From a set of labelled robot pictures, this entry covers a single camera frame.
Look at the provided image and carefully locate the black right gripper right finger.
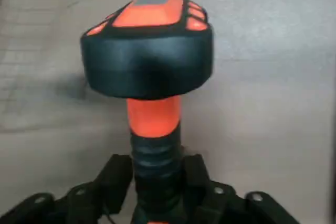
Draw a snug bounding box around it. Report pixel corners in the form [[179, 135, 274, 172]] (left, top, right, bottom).
[[183, 153, 305, 224]]

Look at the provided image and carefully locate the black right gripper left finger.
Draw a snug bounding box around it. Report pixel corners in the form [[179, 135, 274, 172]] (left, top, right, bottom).
[[0, 153, 136, 224]]

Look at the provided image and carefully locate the orange black barcode scanner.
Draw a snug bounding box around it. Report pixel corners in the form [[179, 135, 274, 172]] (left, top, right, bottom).
[[80, 0, 216, 224]]

